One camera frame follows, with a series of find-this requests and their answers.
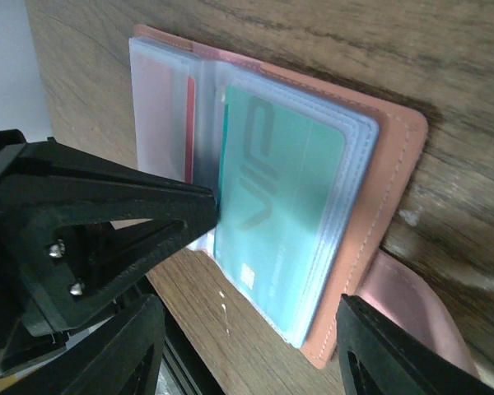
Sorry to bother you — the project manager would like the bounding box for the red stripe card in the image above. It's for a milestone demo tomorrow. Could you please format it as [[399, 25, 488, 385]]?
[[184, 77, 195, 184]]

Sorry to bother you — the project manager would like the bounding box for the teal card large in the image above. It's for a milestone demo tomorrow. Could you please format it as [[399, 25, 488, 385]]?
[[213, 84, 347, 346]]

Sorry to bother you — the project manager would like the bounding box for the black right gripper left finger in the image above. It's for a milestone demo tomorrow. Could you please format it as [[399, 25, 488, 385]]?
[[44, 295, 165, 394]]

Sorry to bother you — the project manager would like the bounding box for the black aluminium frame rail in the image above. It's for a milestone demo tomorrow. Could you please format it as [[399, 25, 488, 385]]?
[[156, 331, 223, 395]]

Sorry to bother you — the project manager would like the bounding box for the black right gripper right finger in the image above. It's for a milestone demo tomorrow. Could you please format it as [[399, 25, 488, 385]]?
[[336, 294, 494, 395]]

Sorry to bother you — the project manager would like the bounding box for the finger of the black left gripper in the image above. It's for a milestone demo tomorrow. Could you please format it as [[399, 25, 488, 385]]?
[[0, 129, 218, 373]]

